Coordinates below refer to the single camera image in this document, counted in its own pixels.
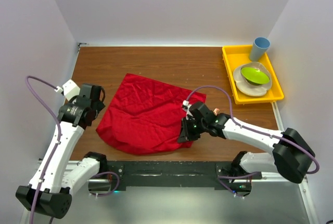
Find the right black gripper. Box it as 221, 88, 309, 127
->
177, 116, 207, 143

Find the copper fork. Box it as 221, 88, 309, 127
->
213, 108, 220, 115

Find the red cloth napkin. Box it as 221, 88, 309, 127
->
96, 73, 206, 155

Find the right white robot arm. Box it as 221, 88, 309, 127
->
177, 100, 315, 183

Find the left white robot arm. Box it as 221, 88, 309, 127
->
16, 80, 108, 219

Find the white plate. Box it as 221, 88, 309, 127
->
233, 62, 272, 97

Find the green bowl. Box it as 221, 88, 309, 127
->
240, 67, 270, 85

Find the yellow plastic tray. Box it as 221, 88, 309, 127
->
222, 45, 284, 104

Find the blue plastic cup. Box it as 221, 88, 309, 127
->
249, 37, 271, 62

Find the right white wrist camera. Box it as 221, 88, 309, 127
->
182, 100, 191, 119

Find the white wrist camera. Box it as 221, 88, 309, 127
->
54, 80, 80, 101
182, 100, 191, 119

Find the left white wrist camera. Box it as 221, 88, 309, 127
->
54, 80, 80, 101

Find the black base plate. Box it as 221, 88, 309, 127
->
88, 161, 262, 193

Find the aluminium frame rail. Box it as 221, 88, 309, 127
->
32, 160, 308, 183

